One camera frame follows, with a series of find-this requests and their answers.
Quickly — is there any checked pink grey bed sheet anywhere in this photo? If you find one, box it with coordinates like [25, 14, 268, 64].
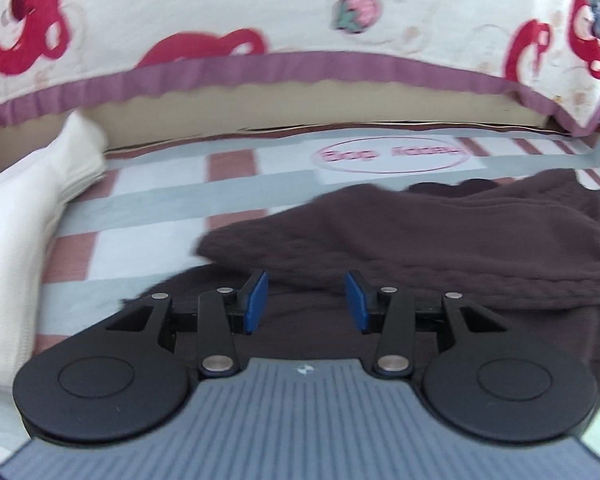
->
[0, 122, 600, 466]

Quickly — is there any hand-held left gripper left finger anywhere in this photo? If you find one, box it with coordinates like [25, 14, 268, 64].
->
[105, 270, 270, 379]

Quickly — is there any printed quilt with purple ruffle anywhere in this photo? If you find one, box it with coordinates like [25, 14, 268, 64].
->
[0, 0, 600, 137]

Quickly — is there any white folded garment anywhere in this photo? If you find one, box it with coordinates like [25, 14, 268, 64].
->
[0, 110, 109, 390]

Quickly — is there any dark brown knit sweater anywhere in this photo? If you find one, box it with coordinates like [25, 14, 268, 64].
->
[120, 167, 600, 403]

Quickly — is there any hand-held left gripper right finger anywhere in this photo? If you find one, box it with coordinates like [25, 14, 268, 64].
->
[344, 269, 510, 379]

